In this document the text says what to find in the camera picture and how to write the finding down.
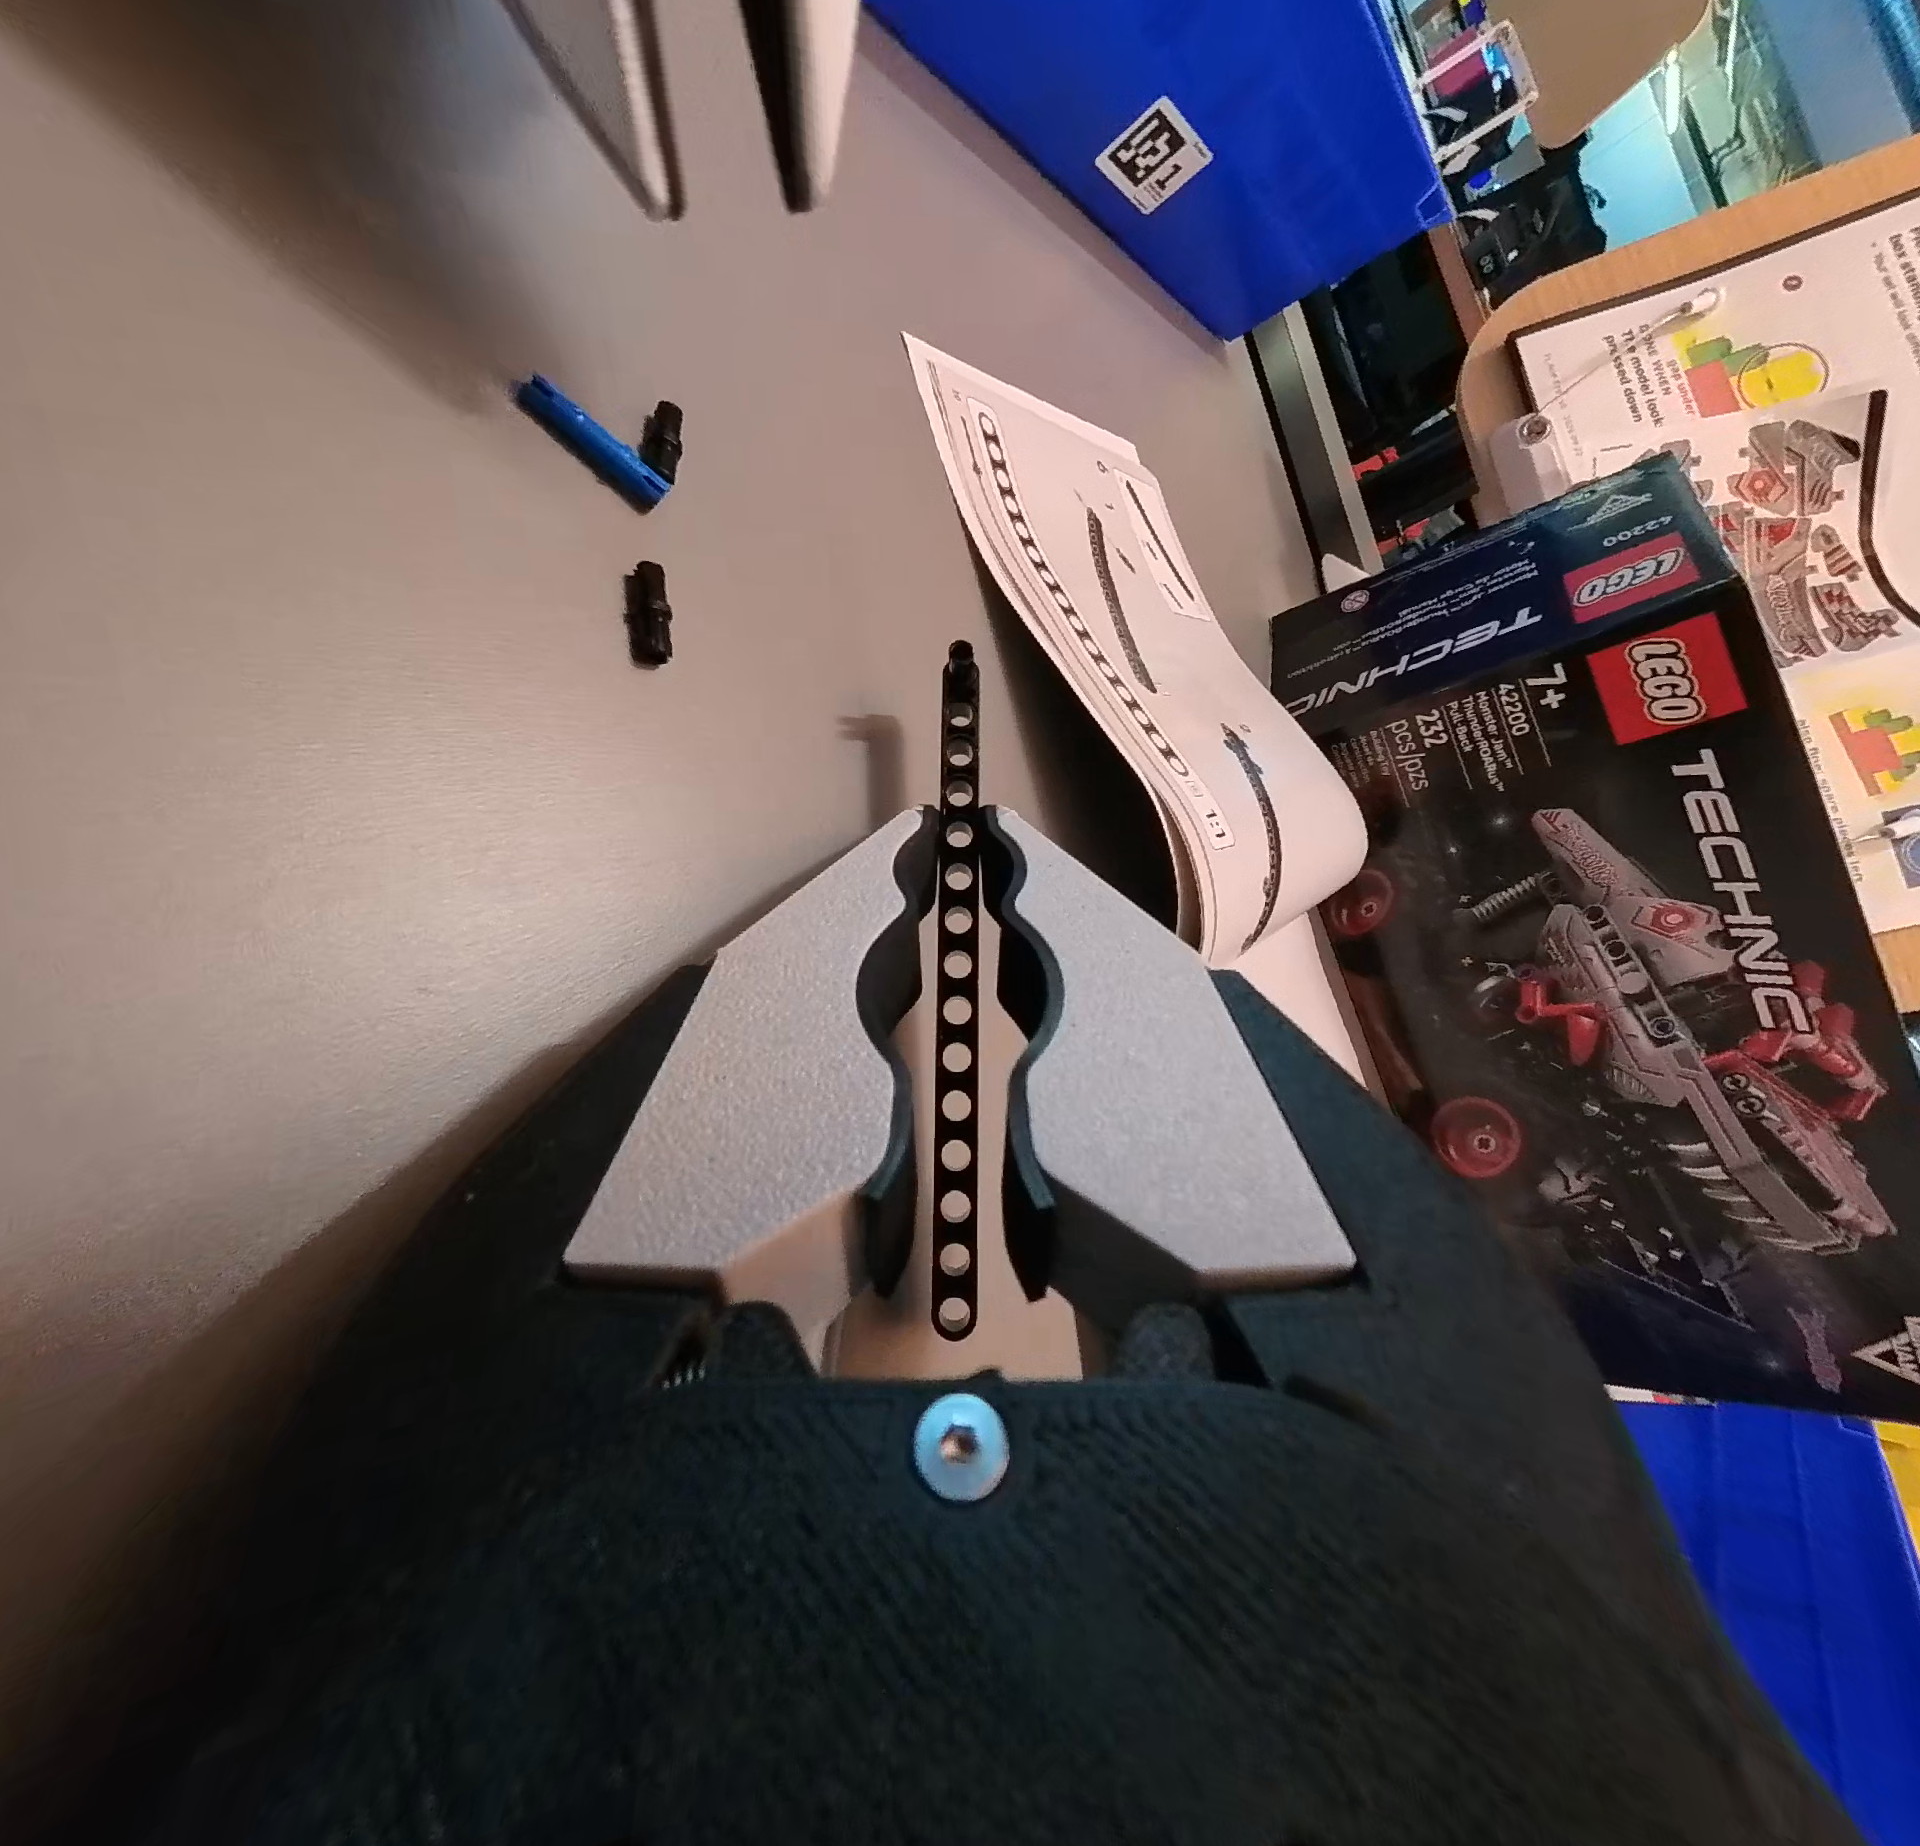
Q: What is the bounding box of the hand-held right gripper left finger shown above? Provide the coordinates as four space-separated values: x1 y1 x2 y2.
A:
562 809 939 1369

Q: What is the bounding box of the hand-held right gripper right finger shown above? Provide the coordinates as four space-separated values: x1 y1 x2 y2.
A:
980 814 1360 1305

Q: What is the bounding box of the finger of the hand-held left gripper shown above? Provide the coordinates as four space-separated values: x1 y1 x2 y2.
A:
728 0 868 214
453 0 687 223

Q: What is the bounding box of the long black perforated beam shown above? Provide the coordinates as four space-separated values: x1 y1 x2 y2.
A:
933 644 986 1342

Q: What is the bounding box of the blue connector pin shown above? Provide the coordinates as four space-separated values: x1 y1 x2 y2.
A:
515 371 674 511

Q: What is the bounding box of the grey desk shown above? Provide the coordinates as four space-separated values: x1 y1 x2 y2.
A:
0 0 1375 1624

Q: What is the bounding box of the blue bin with marker sticker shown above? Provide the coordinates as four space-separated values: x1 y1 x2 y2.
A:
864 0 1456 340

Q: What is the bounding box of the square black-white marker sticker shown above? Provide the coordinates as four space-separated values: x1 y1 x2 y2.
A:
1093 97 1216 217

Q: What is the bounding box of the toy truck set box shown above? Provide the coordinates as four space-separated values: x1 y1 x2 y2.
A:
1267 448 1920 1422

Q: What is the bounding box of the open instruction booklet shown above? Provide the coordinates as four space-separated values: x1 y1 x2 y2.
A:
902 330 1371 967

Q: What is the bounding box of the wooden board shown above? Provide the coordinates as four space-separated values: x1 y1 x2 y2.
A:
1456 178 1920 1012

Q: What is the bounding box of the blue plastic storage bin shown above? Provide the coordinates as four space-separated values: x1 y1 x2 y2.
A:
1619 1405 1920 1846

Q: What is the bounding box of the laminated instruction sheet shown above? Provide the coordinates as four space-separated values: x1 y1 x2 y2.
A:
1506 197 1920 934

